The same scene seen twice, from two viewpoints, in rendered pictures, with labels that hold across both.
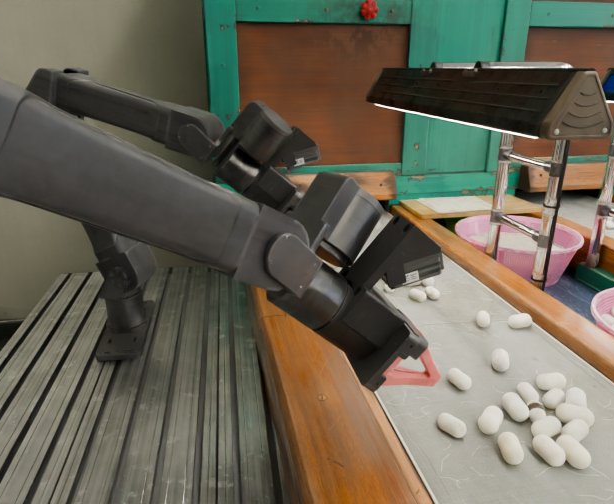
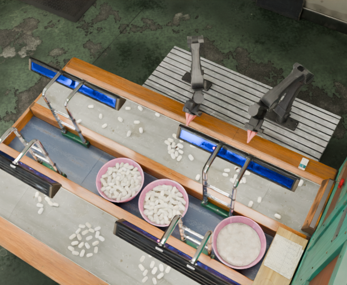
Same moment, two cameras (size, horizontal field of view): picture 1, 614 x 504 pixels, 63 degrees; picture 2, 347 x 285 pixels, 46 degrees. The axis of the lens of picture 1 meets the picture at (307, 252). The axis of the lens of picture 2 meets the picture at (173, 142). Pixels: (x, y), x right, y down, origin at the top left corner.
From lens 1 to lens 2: 2.37 m
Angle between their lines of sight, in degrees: 93
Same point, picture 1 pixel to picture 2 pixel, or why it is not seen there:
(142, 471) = (224, 105)
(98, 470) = (229, 100)
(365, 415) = (195, 121)
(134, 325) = (276, 118)
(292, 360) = (217, 122)
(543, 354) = (186, 170)
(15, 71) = not seen: outside the picture
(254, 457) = not seen: hidden behind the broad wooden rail
